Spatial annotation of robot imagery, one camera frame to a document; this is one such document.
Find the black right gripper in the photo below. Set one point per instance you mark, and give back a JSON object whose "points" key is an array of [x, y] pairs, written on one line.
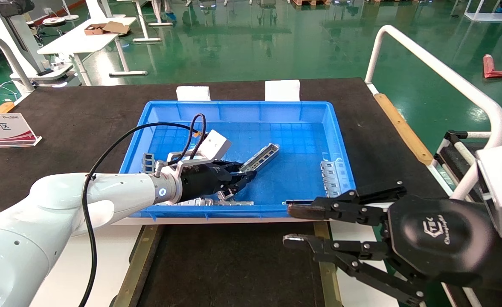
{"points": [[442, 241]]}

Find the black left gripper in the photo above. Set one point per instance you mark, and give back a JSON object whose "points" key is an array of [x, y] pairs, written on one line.
{"points": [[201, 181]]}

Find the grey slotted metal bracket part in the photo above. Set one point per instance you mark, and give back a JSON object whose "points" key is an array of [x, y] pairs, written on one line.
{"points": [[261, 155], [227, 196]]}

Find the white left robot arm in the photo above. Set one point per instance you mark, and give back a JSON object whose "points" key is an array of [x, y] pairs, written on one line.
{"points": [[42, 213]]}

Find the short grey metal strip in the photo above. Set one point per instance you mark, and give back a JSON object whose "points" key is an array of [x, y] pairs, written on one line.
{"points": [[233, 203]]}

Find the blue plastic bin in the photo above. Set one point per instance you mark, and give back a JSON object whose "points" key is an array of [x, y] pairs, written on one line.
{"points": [[293, 179]]}

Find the stack of grey metal clips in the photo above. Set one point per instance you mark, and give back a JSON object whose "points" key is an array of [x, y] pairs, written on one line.
{"points": [[334, 177]]}

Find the white foam block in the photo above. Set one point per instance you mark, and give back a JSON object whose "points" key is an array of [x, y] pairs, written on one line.
{"points": [[282, 90], [193, 94]]}

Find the long wooden edge strip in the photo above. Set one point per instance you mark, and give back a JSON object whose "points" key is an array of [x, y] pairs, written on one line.
{"points": [[402, 128]]}

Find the white tubular railing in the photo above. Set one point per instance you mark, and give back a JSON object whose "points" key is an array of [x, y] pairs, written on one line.
{"points": [[447, 74]]}

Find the open cardboard box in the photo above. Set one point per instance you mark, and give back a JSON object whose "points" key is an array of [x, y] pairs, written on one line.
{"points": [[105, 28]]}

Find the white background table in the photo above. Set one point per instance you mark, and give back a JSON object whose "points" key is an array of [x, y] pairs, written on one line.
{"points": [[80, 40]]}

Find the acrylic sign with red print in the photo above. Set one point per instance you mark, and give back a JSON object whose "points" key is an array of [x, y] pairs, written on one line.
{"points": [[3, 130]]}

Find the short wooden edge strip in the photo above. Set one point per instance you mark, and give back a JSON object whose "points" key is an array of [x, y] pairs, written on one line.
{"points": [[2, 108]]}

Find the grey tubular railing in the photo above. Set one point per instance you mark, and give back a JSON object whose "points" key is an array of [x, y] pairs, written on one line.
{"points": [[7, 55]]}

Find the white background machine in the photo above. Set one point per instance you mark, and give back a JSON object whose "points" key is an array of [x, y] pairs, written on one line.
{"points": [[16, 38]]}

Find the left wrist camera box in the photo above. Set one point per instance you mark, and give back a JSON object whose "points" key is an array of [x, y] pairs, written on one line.
{"points": [[213, 146]]}

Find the upright grey metal bracket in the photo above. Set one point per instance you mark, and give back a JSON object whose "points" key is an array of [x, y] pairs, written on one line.
{"points": [[148, 161]]}

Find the black clamp bracket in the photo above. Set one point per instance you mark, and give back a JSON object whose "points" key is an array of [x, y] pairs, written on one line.
{"points": [[453, 149]]}

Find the white table frame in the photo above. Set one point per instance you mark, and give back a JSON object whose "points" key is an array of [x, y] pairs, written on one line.
{"points": [[148, 21]]}

